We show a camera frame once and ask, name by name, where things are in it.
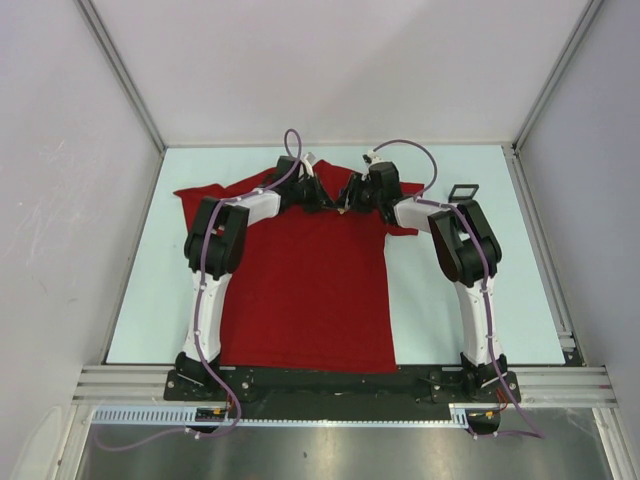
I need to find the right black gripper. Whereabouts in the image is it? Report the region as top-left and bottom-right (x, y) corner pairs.
(335, 173), (383, 214)

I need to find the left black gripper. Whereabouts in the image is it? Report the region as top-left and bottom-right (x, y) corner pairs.
(290, 173), (338, 215)

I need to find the red t-shirt garment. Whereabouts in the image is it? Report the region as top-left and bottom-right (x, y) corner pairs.
(172, 160), (425, 375)

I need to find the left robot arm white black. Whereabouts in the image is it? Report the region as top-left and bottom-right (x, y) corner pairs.
(175, 153), (332, 400)

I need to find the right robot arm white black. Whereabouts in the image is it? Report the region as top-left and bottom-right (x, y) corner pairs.
(337, 162), (508, 401)

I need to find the black open small box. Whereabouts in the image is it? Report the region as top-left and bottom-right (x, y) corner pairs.
(448, 183), (479, 203)

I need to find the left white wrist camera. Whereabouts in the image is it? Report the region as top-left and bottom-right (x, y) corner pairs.
(301, 152), (316, 177)

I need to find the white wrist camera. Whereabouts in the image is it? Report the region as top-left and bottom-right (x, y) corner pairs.
(362, 150), (386, 176)
(301, 152), (316, 177)

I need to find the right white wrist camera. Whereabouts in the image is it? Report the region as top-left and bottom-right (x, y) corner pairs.
(362, 150), (386, 176)

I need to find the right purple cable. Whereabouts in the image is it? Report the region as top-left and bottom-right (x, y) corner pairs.
(372, 139), (546, 440)

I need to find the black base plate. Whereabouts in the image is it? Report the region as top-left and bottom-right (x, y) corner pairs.
(163, 356), (521, 403)

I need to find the slotted cable duct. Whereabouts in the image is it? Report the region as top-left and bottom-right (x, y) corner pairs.
(91, 405), (469, 429)

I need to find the aluminium front rail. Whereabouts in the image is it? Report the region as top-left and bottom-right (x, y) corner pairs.
(72, 365), (617, 408)

